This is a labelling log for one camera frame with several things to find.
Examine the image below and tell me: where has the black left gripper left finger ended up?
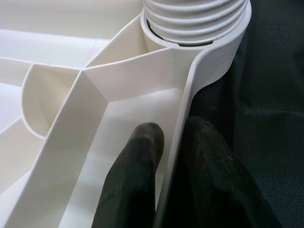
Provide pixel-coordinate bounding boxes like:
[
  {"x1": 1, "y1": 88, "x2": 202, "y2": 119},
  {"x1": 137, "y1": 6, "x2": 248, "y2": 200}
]
[{"x1": 91, "y1": 122, "x2": 166, "y2": 228}]

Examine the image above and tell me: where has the white plastic table top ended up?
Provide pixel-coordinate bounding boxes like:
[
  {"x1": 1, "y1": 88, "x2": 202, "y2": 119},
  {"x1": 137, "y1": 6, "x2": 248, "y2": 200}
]
[{"x1": 0, "y1": 0, "x2": 252, "y2": 228}]

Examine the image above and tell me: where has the white plastic table leg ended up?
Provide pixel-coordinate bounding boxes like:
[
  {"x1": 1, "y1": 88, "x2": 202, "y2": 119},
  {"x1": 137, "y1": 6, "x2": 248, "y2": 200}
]
[{"x1": 143, "y1": 0, "x2": 250, "y2": 46}]

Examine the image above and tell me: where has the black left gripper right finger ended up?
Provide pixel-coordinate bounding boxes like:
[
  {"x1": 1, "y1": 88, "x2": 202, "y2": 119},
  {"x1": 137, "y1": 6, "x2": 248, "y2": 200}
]
[{"x1": 163, "y1": 116, "x2": 274, "y2": 228}]

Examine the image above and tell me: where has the black table cloth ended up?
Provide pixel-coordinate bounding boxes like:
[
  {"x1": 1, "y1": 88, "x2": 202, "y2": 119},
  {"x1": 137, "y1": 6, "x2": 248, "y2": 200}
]
[{"x1": 156, "y1": 0, "x2": 304, "y2": 228}]

